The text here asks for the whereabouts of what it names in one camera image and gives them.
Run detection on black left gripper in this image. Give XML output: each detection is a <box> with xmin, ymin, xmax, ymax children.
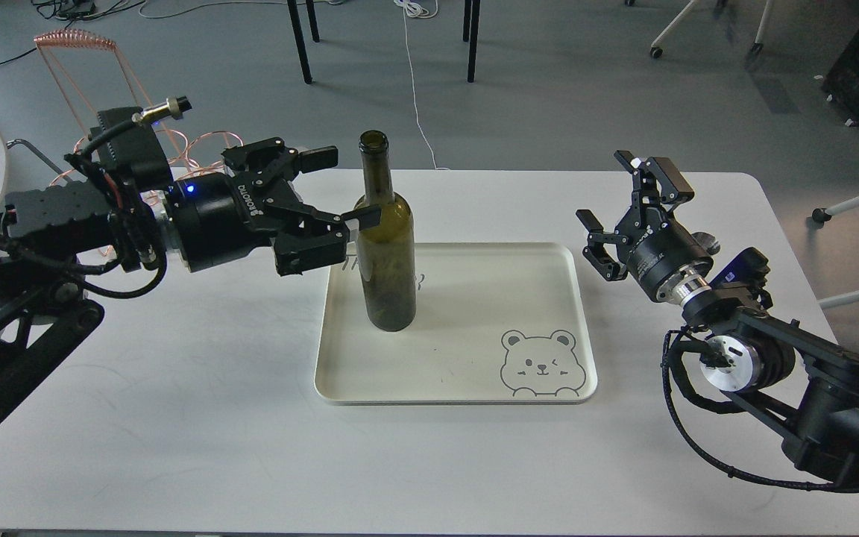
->
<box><xmin>169</xmin><ymin>137</ymin><xmax>381</xmax><ymax>276</ymax></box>

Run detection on black table legs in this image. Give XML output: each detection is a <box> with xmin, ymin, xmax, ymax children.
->
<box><xmin>286</xmin><ymin>0</ymin><xmax>482</xmax><ymax>84</ymax></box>

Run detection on office chair legs top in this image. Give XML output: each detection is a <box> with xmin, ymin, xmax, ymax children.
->
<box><xmin>647</xmin><ymin>1</ymin><xmax>778</xmax><ymax>62</ymax></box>

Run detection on dark green wine bottle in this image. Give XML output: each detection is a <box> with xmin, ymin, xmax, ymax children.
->
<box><xmin>356</xmin><ymin>130</ymin><xmax>417</xmax><ymax>332</ymax></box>

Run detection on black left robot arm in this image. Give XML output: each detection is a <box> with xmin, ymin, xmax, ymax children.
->
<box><xmin>0</xmin><ymin>96</ymin><xmax>381</xmax><ymax>424</ymax></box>

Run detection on cream bear serving tray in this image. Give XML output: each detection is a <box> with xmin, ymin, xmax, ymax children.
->
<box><xmin>315</xmin><ymin>242</ymin><xmax>599</xmax><ymax>405</ymax></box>

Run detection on white cable on floor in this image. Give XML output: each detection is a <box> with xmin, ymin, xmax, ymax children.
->
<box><xmin>394</xmin><ymin>0</ymin><xmax>451</xmax><ymax>172</ymax></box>

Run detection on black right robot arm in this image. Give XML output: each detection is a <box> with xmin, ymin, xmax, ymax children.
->
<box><xmin>576</xmin><ymin>151</ymin><xmax>859</xmax><ymax>493</ymax></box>

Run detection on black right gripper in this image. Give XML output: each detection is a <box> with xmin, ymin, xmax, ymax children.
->
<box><xmin>576</xmin><ymin>151</ymin><xmax>714</xmax><ymax>302</ymax></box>

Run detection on black cables on floor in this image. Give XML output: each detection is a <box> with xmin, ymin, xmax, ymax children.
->
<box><xmin>0</xmin><ymin>0</ymin><xmax>147</xmax><ymax>79</ymax></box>

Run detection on copper wire wine rack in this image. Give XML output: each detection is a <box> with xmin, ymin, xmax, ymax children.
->
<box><xmin>34</xmin><ymin>29</ymin><xmax>251</xmax><ymax>262</ymax></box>

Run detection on steel double jigger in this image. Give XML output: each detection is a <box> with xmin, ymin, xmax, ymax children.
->
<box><xmin>694</xmin><ymin>232</ymin><xmax>720</xmax><ymax>256</ymax></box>

